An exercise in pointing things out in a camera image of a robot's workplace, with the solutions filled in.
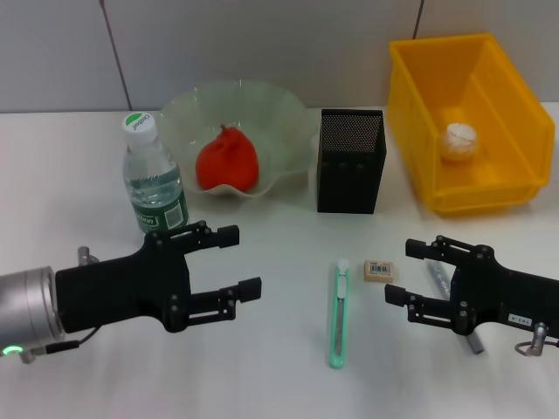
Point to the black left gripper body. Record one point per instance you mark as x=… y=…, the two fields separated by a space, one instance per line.
x=122 y=292

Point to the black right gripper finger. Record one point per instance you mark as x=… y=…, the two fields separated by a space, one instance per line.
x=417 y=248
x=395 y=294

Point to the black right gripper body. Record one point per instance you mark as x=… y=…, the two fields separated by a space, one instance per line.
x=511 y=297

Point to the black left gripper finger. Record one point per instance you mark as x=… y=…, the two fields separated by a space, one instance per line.
x=227 y=236
x=249 y=289

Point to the green utility knife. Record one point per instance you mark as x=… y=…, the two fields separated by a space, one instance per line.
x=338 y=318

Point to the red-orange toy orange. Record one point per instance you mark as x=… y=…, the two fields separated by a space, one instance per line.
x=227 y=161

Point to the clear green-label water bottle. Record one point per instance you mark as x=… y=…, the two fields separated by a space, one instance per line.
x=150 y=183

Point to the white paper ball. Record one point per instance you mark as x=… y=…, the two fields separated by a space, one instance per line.
x=458 y=142

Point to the beige eraser with barcode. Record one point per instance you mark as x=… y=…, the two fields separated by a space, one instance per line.
x=379 y=271

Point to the grey pen in clear wrapper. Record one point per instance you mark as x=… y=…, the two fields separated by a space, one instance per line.
x=439 y=279

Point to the black mesh pen holder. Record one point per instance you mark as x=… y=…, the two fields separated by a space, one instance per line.
x=349 y=174

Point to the green frosted glass fruit bowl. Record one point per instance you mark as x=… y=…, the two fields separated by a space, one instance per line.
x=275 y=118

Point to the yellow plastic storage bin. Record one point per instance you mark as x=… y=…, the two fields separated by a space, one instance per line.
x=415 y=109

